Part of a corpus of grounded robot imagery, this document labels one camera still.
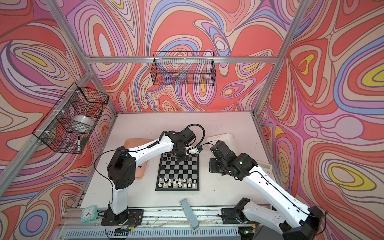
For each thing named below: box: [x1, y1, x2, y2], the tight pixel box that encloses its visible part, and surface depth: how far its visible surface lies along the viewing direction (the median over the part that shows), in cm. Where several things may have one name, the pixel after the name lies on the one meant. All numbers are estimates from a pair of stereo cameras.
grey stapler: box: [179, 198, 200, 232], surface depth 72 cm
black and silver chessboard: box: [155, 153, 200, 192], surface depth 86 cm
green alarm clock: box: [81, 205, 98, 223], surface depth 75 cm
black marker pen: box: [77, 135, 81, 153], surface depth 73 cm
